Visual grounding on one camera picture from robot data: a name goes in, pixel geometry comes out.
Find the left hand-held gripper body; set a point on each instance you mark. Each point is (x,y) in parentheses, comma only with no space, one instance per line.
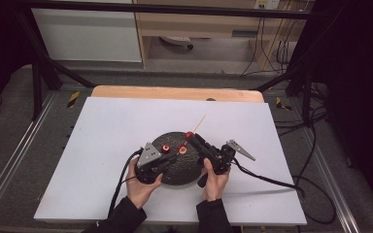
(149,158)

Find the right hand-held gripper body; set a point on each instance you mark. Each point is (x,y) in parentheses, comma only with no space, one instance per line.
(221,160)

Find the black round plate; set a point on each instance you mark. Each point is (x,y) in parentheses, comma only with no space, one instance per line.
(184,171)

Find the thin wooden skewer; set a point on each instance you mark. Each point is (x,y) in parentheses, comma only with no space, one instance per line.
(200,121)

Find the person's right hand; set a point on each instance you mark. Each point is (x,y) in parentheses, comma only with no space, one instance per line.
(215,186)

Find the person's left hand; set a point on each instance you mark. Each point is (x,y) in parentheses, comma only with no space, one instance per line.
(141,192)

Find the white board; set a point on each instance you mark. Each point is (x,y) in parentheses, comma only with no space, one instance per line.
(110,129)

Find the wooden table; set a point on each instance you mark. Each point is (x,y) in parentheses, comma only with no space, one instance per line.
(162,93)

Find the white base with black castor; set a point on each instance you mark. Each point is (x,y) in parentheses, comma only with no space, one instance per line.
(176,40)

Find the wooden desk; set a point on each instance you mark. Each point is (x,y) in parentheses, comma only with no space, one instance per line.
(191,27)

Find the white cabinet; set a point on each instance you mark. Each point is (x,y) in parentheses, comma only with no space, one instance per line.
(87,35)

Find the white power strip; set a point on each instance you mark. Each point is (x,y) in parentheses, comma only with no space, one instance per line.
(267,4)

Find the aluminium floor rail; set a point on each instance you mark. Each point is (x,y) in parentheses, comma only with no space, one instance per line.
(19,152)
(330,181)

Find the black metal frame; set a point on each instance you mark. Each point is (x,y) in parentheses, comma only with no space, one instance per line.
(175,9)

